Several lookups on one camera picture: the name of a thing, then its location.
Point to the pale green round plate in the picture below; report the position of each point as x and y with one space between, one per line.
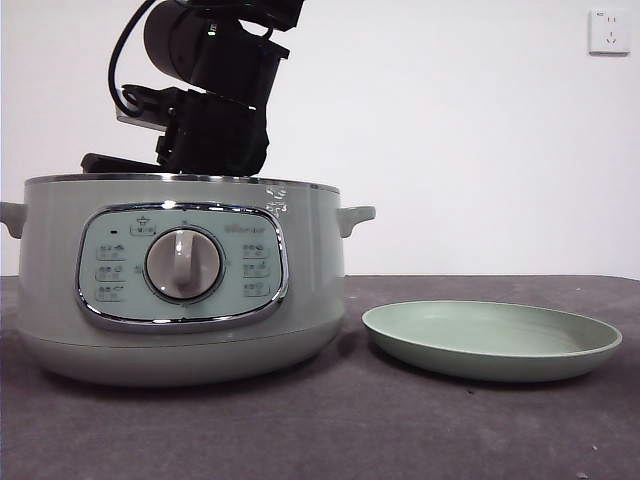
480 330

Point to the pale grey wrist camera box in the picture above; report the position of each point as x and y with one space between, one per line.
142 120

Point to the white wall socket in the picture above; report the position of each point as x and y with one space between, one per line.
608 32

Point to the pale green electric steamer pot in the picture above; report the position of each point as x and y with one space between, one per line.
50 260

